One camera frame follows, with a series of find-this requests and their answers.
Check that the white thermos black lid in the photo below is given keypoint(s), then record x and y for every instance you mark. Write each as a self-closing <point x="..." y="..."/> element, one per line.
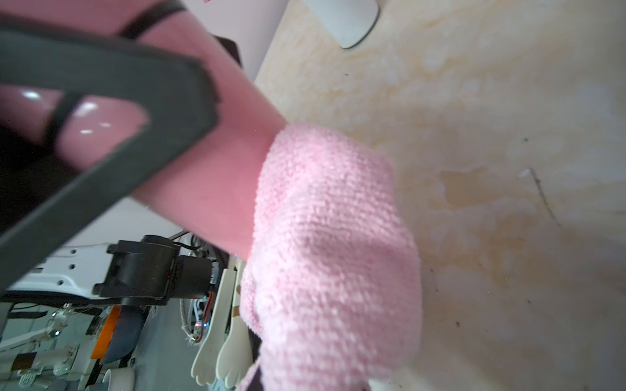
<point x="348" y="21"/>

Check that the pink towel cloth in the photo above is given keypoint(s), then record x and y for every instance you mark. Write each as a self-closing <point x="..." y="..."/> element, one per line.
<point x="332" y="285"/>

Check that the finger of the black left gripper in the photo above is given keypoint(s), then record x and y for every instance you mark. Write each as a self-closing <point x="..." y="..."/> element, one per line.
<point x="174" y="90"/>

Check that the pink thermos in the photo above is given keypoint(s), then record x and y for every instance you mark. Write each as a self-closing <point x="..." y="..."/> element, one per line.
<point x="209" y="190"/>

